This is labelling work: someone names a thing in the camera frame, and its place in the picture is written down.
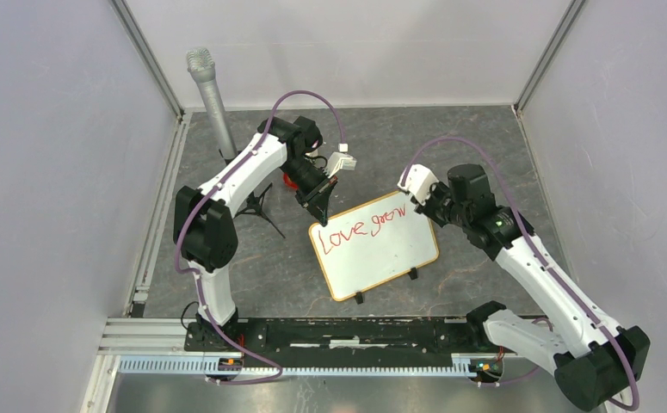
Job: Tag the aluminium frame rail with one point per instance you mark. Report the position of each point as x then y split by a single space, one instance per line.
142 366

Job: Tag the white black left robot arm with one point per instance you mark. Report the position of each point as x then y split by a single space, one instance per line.
205 236

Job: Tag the black tripod microphone stand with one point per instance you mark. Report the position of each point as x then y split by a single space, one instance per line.
259 208

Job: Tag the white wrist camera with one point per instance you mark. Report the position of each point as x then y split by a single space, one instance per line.
340 160
417 182

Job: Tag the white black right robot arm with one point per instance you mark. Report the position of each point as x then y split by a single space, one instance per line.
544 285

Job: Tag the silver microphone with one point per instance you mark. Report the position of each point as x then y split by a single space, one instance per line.
202 69

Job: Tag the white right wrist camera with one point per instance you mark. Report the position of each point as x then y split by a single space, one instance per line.
417 182

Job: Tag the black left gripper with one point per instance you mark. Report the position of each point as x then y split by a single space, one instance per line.
315 201

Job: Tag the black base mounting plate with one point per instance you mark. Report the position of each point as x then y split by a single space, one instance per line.
331 342

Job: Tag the yellow framed whiteboard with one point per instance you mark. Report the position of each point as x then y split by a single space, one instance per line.
371 244

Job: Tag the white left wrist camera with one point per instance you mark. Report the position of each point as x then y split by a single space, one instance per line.
340 160

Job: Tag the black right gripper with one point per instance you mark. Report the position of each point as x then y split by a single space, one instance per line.
426 208

